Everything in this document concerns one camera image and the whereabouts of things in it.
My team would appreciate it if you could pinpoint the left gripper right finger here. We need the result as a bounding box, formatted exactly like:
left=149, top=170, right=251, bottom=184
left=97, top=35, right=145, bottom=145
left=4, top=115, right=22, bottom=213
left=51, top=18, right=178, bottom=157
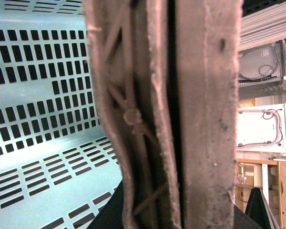
left=175, top=0, right=242, bottom=229

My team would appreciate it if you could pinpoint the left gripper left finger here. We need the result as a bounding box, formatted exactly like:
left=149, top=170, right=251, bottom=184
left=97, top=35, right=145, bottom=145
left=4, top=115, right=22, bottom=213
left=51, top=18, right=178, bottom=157
left=82, top=0, right=182, bottom=229

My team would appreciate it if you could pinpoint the light blue plastic basket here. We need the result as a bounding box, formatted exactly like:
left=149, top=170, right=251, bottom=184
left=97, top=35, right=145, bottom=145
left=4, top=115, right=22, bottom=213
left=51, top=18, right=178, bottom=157
left=0, top=0, right=121, bottom=229

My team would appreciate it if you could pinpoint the upper white appliance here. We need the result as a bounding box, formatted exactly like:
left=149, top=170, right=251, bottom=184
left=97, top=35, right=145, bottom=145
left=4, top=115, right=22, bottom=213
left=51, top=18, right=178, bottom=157
left=238, top=40, right=286, bottom=100

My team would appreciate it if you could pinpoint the white appliance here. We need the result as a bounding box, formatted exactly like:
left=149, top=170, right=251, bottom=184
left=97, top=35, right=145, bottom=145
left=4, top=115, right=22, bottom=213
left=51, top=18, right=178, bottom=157
left=236, top=103, right=286, bottom=156
left=238, top=40, right=286, bottom=100

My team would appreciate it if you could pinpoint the lower white appliance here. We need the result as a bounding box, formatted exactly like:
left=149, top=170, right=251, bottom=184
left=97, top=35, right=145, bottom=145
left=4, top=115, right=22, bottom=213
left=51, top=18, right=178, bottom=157
left=236, top=103, right=286, bottom=156

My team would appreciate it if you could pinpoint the wooden shelf frame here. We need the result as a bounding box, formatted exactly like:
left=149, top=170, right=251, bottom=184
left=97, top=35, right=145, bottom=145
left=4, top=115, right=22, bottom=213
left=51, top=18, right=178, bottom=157
left=234, top=159, right=286, bottom=229

